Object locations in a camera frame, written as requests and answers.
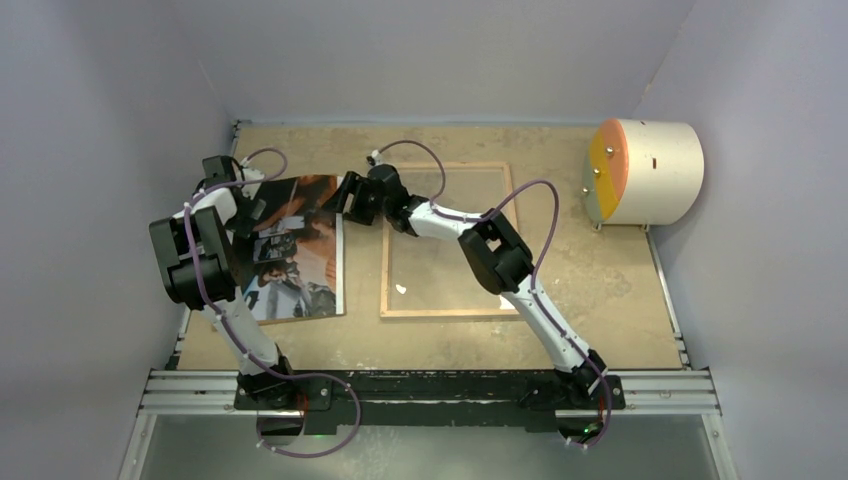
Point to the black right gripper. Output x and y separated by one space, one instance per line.
355 186

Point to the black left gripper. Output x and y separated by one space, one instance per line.
244 225

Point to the clear acrylic sheet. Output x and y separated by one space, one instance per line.
450 252

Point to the glossy printed photo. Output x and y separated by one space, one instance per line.
298 252

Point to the wooden picture frame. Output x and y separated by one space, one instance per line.
450 312

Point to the brown backing board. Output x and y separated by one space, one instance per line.
291 320

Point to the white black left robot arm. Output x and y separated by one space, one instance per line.
201 269

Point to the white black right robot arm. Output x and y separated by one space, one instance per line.
500 260

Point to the white cylinder orange disc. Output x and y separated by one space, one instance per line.
641 172

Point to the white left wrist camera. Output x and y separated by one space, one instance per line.
251 179

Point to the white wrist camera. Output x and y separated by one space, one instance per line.
375 158
251 179

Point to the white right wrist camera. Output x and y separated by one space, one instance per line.
375 158

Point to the black aluminium mounting rail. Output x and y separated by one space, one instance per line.
534 400

